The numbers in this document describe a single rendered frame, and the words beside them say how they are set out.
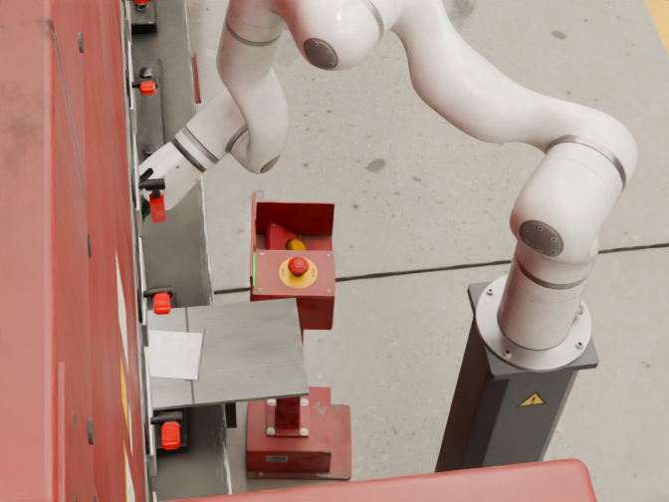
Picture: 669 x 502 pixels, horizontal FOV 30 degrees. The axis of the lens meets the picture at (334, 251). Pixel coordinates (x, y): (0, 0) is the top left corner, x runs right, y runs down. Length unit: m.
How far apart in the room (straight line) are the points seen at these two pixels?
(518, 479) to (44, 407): 0.18
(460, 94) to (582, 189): 0.21
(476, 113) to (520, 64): 2.16
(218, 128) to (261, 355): 0.39
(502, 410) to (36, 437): 1.71
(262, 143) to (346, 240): 1.37
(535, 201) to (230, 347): 0.58
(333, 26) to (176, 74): 0.91
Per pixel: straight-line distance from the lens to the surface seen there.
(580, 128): 1.78
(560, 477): 0.47
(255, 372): 1.98
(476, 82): 1.73
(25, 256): 0.51
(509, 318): 2.00
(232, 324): 2.03
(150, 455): 1.64
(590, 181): 1.72
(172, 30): 2.64
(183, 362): 1.99
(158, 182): 1.89
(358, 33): 1.69
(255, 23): 1.87
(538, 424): 2.22
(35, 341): 0.49
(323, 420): 2.94
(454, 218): 3.45
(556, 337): 2.02
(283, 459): 2.94
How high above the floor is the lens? 2.71
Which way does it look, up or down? 54 degrees down
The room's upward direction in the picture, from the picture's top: 5 degrees clockwise
